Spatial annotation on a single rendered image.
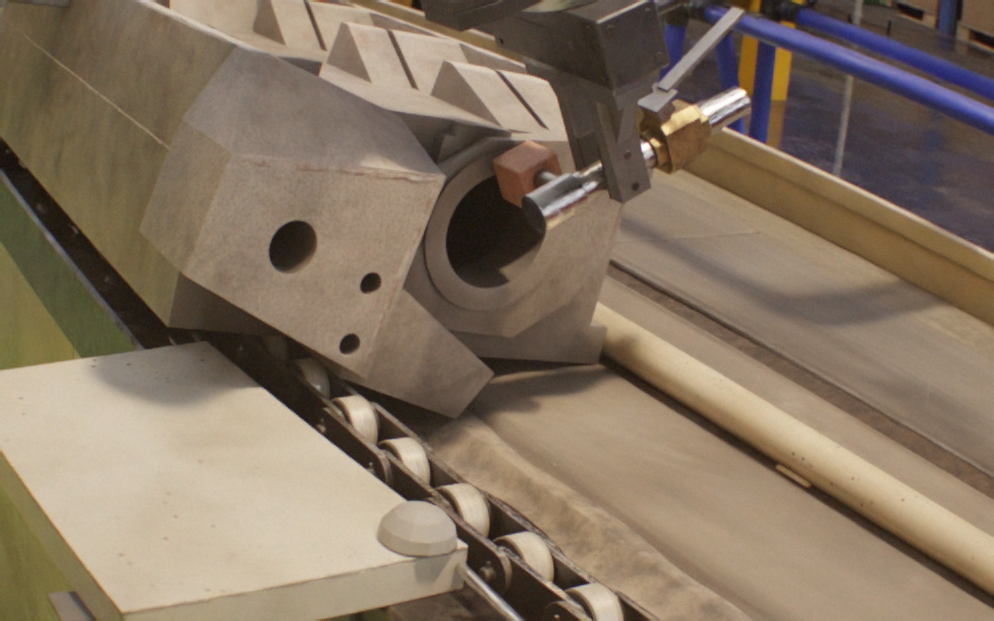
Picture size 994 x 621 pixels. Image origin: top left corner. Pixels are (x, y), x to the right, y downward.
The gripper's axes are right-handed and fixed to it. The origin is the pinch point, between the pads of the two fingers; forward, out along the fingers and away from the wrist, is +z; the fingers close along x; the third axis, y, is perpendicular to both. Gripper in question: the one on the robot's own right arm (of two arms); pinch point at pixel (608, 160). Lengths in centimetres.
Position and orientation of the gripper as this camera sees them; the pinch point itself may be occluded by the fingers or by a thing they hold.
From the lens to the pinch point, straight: 103.7
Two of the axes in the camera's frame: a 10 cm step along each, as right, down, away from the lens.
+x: -5.6, -3.5, 7.5
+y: 8.0, -4.8, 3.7
